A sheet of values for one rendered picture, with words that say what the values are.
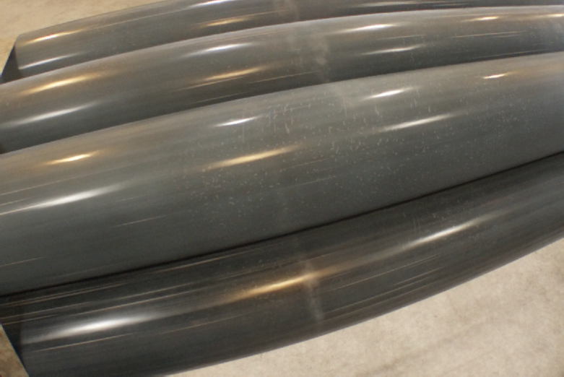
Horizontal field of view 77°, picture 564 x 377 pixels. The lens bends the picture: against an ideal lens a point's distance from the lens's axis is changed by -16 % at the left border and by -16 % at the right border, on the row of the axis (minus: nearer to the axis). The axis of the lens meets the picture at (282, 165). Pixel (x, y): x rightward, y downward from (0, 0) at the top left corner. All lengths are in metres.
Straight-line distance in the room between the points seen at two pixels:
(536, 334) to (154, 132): 1.98
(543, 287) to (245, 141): 2.05
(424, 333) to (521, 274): 0.64
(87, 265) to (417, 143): 0.37
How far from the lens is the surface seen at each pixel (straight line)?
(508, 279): 2.23
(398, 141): 0.44
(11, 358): 0.52
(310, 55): 0.54
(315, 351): 1.82
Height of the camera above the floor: 1.72
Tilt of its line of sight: 46 degrees down
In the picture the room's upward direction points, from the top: straight up
